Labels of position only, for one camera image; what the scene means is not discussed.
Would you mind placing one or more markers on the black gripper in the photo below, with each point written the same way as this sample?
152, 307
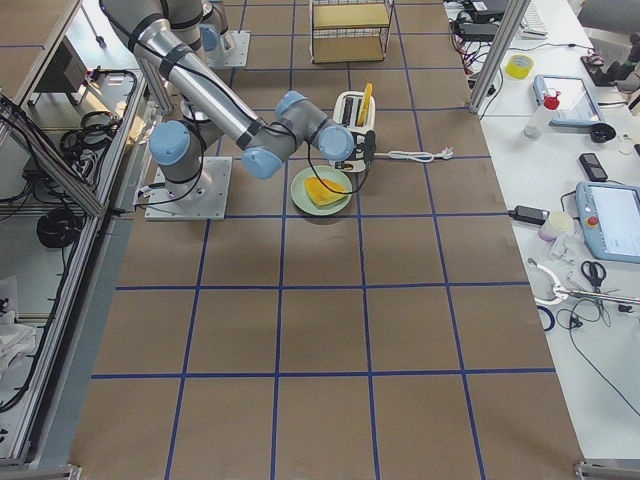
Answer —
351, 161

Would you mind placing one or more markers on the white two-slot toaster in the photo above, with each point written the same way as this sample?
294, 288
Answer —
346, 113

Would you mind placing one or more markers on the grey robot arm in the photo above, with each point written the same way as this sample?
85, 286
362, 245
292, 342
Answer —
168, 36
202, 25

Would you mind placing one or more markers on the toast slice in toaster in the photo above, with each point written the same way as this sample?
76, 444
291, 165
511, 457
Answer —
365, 105

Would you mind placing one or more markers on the orange bread on plate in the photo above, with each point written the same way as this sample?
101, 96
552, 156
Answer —
323, 192

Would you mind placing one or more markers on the light green plate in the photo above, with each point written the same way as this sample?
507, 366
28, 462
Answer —
301, 199

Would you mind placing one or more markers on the white squeeze bottle red cap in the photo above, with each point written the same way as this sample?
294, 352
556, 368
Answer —
540, 120

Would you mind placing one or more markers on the black power adapter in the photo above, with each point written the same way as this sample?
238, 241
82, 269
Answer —
527, 214

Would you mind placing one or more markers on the yellow tape roll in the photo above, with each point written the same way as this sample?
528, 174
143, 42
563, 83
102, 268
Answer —
519, 66

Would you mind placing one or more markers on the black scissors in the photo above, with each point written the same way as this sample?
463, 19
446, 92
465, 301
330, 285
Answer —
595, 273

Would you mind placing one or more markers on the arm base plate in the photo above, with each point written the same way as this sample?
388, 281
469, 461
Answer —
204, 198
225, 51

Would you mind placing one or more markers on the aluminium frame post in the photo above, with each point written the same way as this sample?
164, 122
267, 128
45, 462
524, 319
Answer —
506, 31

